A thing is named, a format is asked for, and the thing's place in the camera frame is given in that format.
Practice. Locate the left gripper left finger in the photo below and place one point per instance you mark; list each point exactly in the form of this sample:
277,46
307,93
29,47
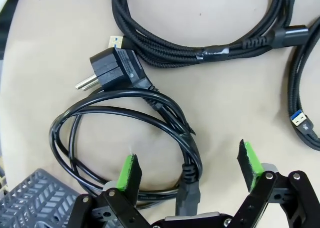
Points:
130,178

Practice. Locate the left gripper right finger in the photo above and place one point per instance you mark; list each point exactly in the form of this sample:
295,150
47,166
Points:
252,168

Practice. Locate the grey plastic lattice basket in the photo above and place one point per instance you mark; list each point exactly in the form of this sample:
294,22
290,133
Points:
37,195

